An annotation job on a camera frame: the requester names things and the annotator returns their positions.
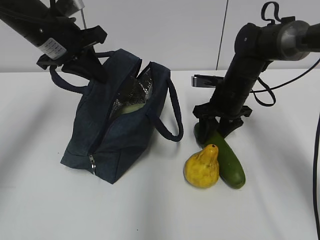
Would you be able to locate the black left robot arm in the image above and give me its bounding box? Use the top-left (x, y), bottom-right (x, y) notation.
top-left (0, 0), bottom-right (107, 83)

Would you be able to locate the dark blue lunch bag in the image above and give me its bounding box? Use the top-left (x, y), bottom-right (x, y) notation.
top-left (50, 49), bottom-right (184, 184)

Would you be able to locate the yellow pear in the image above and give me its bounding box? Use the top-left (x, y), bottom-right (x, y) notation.
top-left (183, 144), bottom-right (220, 189)

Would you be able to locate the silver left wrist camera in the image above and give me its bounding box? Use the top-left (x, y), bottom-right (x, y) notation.
top-left (59, 0), bottom-right (85, 13)

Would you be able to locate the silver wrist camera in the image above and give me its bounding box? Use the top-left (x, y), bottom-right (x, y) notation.
top-left (191, 74), bottom-right (224, 88)
top-left (59, 0), bottom-right (85, 13)

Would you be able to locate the green lidded glass container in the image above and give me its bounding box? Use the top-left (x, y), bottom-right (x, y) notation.
top-left (119, 103), bottom-right (145, 115)

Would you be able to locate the green cucumber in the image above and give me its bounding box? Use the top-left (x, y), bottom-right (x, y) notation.
top-left (193, 123), bottom-right (246, 189)

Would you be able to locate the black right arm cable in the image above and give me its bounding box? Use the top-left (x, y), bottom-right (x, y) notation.
top-left (251, 1), bottom-right (320, 240)

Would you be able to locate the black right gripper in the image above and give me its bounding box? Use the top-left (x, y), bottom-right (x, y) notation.
top-left (192, 83), bottom-right (252, 148)

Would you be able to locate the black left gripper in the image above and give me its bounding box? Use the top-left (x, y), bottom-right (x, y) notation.
top-left (36, 16), bottom-right (107, 84)

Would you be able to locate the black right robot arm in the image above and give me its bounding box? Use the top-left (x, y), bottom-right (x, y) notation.
top-left (191, 17), bottom-right (320, 144)

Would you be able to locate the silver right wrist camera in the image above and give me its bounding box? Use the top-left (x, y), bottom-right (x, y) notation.
top-left (191, 74), bottom-right (224, 88)

